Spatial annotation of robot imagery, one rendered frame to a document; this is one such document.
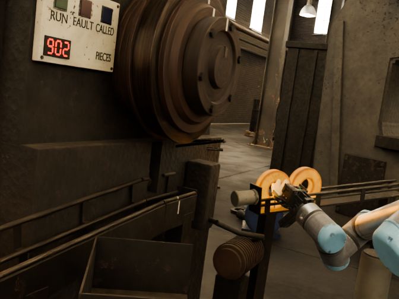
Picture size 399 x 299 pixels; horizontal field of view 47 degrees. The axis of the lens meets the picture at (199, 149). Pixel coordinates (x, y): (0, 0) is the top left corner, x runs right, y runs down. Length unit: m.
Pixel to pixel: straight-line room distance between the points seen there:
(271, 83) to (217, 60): 8.99
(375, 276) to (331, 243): 0.38
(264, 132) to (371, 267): 8.55
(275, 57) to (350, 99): 6.42
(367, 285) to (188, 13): 1.20
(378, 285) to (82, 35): 1.36
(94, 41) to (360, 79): 3.01
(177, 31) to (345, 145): 2.91
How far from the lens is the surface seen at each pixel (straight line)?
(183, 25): 1.24
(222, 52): 1.32
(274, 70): 10.28
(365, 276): 1.89
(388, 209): 1.41
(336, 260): 1.65
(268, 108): 10.26
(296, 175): 1.84
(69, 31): 1.14
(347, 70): 4.02
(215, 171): 1.59
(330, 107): 4.05
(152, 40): 1.18
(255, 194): 1.73
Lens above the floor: 1.04
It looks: 7 degrees down
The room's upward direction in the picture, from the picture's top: 8 degrees clockwise
